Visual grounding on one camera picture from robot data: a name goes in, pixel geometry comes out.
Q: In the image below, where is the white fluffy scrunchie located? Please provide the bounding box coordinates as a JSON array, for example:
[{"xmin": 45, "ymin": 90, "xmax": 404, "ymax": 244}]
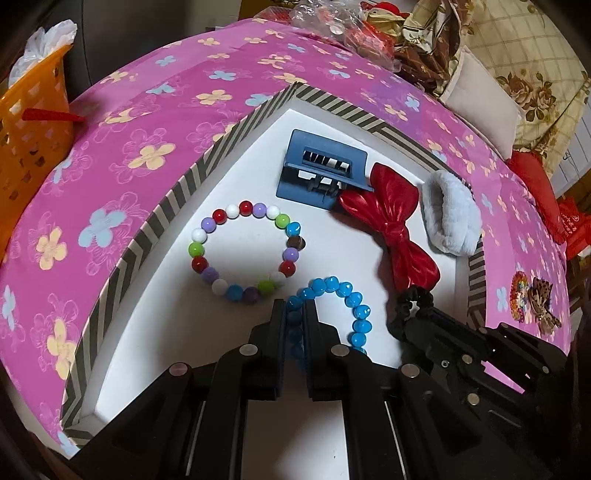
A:
[{"xmin": 422, "ymin": 170, "xmax": 481, "ymax": 256}]

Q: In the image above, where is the red cushion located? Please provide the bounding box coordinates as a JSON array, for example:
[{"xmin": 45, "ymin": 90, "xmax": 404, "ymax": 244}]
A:
[{"xmin": 508, "ymin": 150, "xmax": 566, "ymax": 245}]

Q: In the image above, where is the multicolour bead bracelet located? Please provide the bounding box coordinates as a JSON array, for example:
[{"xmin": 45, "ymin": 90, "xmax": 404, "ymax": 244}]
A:
[{"xmin": 188, "ymin": 200, "xmax": 306, "ymax": 305}]

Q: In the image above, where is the pink floral blanket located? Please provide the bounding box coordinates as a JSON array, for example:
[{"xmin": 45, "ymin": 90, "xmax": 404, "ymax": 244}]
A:
[{"xmin": 0, "ymin": 18, "xmax": 575, "ymax": 457}]

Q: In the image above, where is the blue bead bracelet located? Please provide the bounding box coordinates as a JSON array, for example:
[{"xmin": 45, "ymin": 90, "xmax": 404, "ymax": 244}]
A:
[{"xmin": 286, "ymin": 276, "xmax": 372, "ymax": 370}]

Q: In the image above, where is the rainbow bead hair tie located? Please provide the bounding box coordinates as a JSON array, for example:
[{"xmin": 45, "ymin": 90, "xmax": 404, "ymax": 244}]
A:
[{"xmin": 510, "ymin": 271, "xmax": 536, "ymax": 321}]

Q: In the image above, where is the black scrunchie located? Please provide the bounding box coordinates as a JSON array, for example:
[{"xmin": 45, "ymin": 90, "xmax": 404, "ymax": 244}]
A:
[{"xmin": 388, "ymin": 285, "xmax": 435, "ymax": 340}]

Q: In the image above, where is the leopard print bow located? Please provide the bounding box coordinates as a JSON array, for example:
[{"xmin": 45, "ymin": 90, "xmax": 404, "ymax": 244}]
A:
[{"xmin": 531, "ymin": 277, "xmax": 563, "ymax": 334}]

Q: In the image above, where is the orange plastic basket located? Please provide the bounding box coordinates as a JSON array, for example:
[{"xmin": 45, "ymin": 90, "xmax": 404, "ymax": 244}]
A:
[{"xmin": 0, "ymin": 44, "xmax": 75, "ymax": 241}]

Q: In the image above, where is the white box with striped rim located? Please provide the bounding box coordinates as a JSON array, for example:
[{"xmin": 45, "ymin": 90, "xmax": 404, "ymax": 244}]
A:
[{"xmin": 60, "ymin": 83, "xmax": 488, "ymax": 457}]

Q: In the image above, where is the floral quilt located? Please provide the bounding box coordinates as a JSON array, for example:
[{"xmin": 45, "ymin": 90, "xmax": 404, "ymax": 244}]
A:
[{"xmin": 392, "ymin": 0, "xmax": 591, "ymax": 153}]

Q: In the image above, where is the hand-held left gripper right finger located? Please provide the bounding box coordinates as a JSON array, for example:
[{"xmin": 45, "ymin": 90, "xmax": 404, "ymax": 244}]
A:
[{"xmin": 302, "ymin": 299, "xmax": 509, "ymax": 480}]

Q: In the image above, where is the clear plastic bag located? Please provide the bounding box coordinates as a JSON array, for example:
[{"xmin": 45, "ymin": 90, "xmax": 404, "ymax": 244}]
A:
[{"xmin": 291, "ymin": 0, "xmax": 365, "ymax": 47}]

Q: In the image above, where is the red bow hair clip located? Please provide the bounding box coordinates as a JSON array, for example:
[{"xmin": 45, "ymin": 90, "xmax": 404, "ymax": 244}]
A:
[{"xmin": 339, "ymin": 162, "xmax": 440, "ymax": 291}]

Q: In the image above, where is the beige pillow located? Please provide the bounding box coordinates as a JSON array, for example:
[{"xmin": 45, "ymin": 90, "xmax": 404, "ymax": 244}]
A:
[{"xmin": 438, "ymin": 46, "xmax": 527, "ymax": 160}]

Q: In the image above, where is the blue hair claw clip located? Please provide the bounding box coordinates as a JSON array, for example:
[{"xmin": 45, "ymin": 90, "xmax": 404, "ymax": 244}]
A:
[{"xmin": 276, "ymin": 129, "xmax": 376, "ymax": 210}]

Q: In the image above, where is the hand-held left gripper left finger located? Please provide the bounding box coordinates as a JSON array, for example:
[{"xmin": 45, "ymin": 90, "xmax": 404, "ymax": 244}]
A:
[{"xmin": 69, "ymin": 299, "xmax": 289, "ymax": 480}]

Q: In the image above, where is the white plastic bag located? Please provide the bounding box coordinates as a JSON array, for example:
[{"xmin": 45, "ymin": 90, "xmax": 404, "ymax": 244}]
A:
[{"xmin": 9, "ymin": 19, "xmax": 78, "ymax": 86}]

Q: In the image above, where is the red ribbon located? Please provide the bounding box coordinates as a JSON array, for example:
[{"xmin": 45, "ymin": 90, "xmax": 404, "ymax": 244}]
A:
[{"xmin": 22, "ymin": 108, "xmax": 86, "ymax": 123}]

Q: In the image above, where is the red bag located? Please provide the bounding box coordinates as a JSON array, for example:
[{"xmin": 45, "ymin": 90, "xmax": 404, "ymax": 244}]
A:
[{"xmin": 556, "ymin": 196, "xmax": 591, "ymax": 259}]

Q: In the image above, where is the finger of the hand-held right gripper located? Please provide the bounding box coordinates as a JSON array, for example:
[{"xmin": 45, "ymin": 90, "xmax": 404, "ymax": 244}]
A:
[
  {"xmin": 392, "ymin": 318, "xmax": 467, "ymax": 376},
  {"xmin": 425, "ymin": 307, "xmax": 490, "ymax": 358}
]

